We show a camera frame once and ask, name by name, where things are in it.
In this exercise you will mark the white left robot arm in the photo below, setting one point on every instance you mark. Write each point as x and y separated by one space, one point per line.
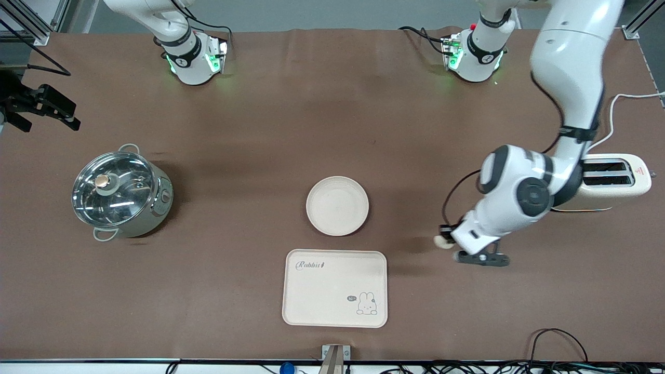
566 62

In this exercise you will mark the stainless steel electric pot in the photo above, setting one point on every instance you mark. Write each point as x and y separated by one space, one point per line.
158 208

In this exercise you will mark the small blue round object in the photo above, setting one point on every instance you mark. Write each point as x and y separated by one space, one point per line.
287 369

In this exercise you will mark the aluminium frame profile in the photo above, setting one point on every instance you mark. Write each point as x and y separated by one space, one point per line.
631 32
31 26

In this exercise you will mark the white two-slot toaster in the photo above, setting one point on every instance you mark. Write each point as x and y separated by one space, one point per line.
623 193

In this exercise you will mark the small pale bun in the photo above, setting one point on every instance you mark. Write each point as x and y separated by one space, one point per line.
441 242

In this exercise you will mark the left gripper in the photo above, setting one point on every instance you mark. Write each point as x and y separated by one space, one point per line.
447 229

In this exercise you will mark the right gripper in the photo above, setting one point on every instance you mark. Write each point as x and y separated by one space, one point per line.
15 99

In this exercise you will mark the cream tray with rabbit print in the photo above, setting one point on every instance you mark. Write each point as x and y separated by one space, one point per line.
332 291

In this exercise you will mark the brown table cover mat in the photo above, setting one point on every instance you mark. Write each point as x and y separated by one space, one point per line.
260 156

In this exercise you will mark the round cream plate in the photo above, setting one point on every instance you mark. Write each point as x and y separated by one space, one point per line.
337 205

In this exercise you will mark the metal table edge bracket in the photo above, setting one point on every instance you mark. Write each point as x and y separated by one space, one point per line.
335 361

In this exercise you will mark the glass pot lid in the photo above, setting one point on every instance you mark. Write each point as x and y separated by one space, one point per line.
124 202

